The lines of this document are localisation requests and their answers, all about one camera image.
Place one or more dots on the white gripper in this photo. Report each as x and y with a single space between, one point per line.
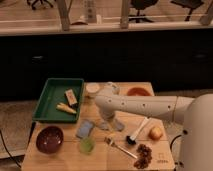
107 116

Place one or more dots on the light blue towel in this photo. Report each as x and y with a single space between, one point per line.
111 125

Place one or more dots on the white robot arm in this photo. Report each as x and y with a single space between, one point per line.
195 114

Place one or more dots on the orange bowl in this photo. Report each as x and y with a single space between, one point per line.
138 91

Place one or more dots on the dark purple bowl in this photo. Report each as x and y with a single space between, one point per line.
49 140

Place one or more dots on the silver metal fork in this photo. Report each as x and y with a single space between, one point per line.
112 143

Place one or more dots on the blue sponge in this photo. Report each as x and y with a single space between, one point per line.
85 129

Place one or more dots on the white cup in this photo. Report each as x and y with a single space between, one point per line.
92 89

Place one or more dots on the black white dish brush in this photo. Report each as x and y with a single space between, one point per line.
131 139

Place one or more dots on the small green cup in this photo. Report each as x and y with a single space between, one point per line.
86 145

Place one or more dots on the small brown box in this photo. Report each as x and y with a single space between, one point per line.
71 97

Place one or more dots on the yellow corn toy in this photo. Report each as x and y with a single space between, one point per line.
65 108

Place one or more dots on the green plastic tray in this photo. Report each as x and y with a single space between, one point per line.
52 95

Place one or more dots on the yellow bread toy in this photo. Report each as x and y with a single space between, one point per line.
155 133

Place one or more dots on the brown grape bunch toy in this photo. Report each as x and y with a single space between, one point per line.
145 157

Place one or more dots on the black office chair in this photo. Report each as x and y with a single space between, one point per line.
32 3
139 5
190 4

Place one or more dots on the black office chair left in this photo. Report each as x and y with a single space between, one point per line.
32 3

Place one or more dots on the black office chair right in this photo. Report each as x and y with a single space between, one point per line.
190 4

